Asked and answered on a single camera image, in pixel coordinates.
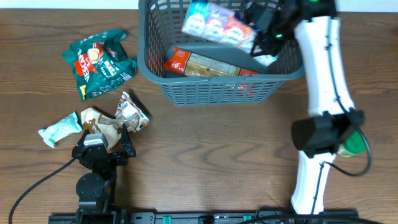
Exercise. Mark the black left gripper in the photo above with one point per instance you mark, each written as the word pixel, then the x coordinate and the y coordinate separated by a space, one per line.
pixel 126 145

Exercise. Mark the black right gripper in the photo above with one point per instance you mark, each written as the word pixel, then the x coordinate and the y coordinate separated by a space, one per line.
pixel 262 47

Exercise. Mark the pale green plastic pouch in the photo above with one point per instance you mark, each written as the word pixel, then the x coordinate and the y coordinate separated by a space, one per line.
pixel 65 127

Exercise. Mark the brown patterned snack bag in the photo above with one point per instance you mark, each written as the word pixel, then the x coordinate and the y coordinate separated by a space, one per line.
pixel 127 113

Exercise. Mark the multicolour tissue pack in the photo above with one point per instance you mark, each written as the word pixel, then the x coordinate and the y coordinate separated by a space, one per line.
pixel 210 21

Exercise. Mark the green Nescafe coffee bag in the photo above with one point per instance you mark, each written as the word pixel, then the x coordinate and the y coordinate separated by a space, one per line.
pixel 99 63

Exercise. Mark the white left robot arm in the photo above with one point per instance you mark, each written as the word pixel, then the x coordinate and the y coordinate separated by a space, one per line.
pixel 96 190

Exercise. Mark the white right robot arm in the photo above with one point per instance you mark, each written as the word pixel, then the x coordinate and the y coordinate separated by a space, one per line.
pixel 332 117

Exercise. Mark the grey plastic basket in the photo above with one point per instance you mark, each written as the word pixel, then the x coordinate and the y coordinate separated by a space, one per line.
pixel 160 32

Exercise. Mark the green lidded jar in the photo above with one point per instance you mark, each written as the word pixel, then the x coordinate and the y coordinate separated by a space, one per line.
pixel 352 146

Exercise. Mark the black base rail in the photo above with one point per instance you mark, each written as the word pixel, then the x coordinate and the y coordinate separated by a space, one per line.
pixel 164 218

